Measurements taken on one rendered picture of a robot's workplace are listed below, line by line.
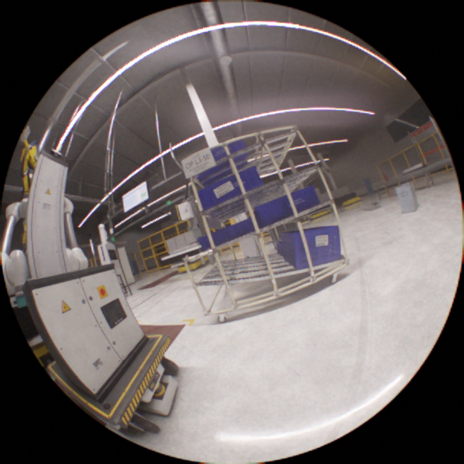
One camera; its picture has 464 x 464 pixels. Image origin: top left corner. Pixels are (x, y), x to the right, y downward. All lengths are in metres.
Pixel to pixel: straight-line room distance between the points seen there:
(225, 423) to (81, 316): 0.76
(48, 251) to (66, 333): 0.62
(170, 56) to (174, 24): 2.08
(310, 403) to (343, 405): 0.15
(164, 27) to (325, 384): 10.34
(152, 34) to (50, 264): 9.45
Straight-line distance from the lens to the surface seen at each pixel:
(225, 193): 1.25
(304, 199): 1.43
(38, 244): 1.18
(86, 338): 0.75
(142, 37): 9.66
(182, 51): 9.80
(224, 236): 1.31
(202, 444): 0.87
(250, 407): 0.85
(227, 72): 7.86
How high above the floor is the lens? 0.77
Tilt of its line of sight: 2 degrees up
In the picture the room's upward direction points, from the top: 19 degrees counter-clockwise
